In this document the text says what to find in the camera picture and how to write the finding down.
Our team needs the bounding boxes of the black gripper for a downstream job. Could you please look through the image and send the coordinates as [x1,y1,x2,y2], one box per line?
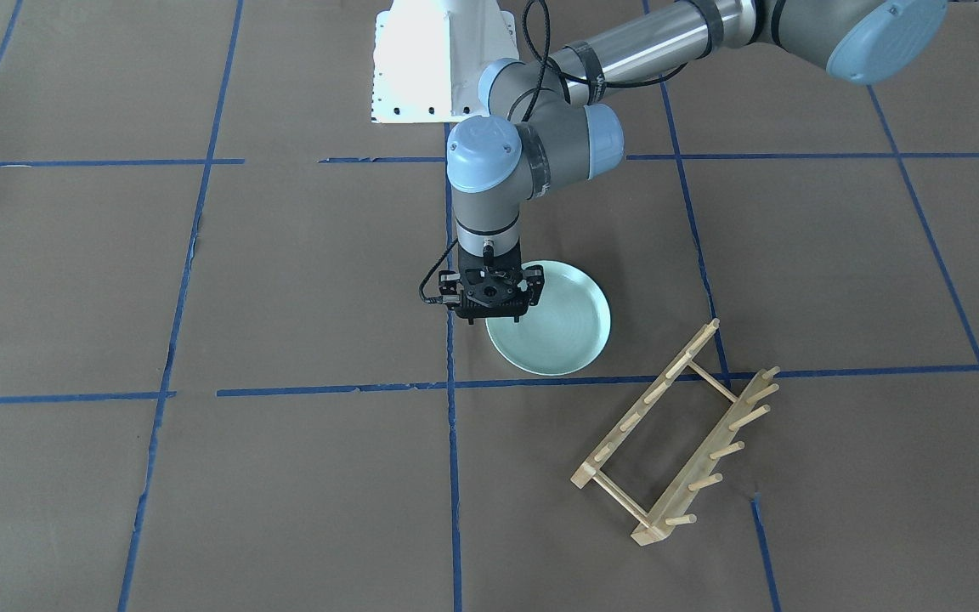
[439,264,545,324]

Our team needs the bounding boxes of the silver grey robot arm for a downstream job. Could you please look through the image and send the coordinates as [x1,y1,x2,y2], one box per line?
[421,1,948,321]

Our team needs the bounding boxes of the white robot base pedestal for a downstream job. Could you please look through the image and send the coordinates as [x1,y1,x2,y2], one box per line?
[371,1,519,124]

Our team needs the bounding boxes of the light green round plate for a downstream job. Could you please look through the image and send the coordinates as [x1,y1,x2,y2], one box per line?
[486,260,611,376]

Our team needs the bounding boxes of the wooden dish rack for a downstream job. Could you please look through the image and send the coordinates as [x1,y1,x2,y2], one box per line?
[570,318,780,547]

